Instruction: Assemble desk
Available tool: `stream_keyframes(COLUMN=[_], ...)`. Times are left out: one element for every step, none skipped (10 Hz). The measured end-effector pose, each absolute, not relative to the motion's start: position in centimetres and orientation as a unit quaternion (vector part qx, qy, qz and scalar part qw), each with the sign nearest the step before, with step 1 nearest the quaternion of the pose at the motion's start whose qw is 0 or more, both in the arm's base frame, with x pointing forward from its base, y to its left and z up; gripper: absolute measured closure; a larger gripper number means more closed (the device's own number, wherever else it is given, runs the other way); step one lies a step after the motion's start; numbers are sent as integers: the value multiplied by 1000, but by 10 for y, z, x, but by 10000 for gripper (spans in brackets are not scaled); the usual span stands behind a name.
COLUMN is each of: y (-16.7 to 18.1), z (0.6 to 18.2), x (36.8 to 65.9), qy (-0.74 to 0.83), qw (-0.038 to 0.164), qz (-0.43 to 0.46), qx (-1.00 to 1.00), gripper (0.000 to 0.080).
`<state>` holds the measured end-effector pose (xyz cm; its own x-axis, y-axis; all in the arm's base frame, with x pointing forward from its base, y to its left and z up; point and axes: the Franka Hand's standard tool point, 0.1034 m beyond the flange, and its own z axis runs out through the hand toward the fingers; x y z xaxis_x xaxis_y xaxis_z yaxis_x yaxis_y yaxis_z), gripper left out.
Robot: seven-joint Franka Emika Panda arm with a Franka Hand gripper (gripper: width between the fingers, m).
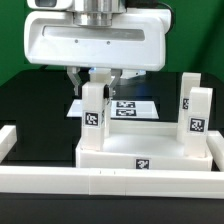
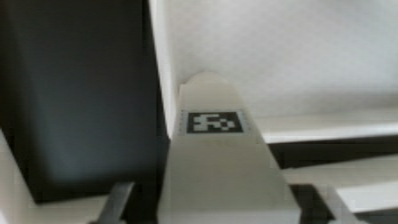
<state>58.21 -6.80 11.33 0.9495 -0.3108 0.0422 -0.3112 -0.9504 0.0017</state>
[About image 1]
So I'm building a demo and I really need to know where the white U-shaped fence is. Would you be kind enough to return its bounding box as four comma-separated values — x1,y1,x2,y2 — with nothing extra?
0,125,224,199

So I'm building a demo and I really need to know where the white marker base plate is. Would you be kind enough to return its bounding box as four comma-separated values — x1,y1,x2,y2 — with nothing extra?
67,99,159,119

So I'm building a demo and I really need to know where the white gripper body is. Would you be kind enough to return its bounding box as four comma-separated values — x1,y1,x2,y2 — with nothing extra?
24,9,170,71

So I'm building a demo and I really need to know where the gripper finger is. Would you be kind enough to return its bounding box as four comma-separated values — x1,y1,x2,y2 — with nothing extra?
103,69,122,99
67,66,81,96

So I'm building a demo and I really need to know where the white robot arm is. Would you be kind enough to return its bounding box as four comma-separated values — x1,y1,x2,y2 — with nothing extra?
24,0,174,87

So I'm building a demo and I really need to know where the white desk top tray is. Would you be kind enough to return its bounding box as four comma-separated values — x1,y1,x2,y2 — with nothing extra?
76,120,213,171

